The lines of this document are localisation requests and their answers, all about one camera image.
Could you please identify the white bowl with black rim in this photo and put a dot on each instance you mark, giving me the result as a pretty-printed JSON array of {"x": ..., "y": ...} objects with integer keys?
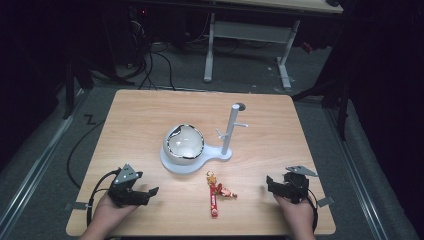
[{"x": 184, "y": 144}]

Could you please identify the white frame desk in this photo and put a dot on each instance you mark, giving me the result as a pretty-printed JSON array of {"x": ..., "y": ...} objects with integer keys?
[{"x": 250, "y": 31}]

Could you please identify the grey tape strip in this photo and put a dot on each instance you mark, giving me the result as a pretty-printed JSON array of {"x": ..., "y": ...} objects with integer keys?
[
  {"x": 76, "y": 206},
  {"x": 326, "y": 201}
]

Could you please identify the dark computer tower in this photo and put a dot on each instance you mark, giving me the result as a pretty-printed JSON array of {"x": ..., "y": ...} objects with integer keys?
[{"x": 138, "y": 33}]

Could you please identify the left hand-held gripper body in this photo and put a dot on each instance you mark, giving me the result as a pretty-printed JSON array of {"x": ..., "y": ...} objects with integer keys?
[{"x": 125, "y": 186}]

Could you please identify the white stand with pegs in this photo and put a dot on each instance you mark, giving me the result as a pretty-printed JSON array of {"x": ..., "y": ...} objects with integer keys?
[{"x": 230, "y": 133}]

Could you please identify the person's left hand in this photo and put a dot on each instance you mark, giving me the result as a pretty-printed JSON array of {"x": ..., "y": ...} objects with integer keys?
[{"x": 110, "y": 213}]

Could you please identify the person's right hand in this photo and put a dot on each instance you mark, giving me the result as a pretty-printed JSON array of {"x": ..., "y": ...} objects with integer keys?
[{"x": 297, "y": 215}]

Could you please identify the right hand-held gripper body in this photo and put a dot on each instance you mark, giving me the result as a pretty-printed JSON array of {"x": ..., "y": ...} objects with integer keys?
[{"x": 296, "y": 185}]

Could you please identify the metal floor rail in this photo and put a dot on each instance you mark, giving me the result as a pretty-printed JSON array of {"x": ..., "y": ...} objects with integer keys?
[
  {"x": 358, "y": 173},
  {"x": 33, "y": 170}
]

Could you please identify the dark metal stand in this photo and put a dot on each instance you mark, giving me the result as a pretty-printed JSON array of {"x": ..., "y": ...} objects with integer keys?
[
  {"x": 336, "y": 100},
  {"x": 71, "y": 90}
]

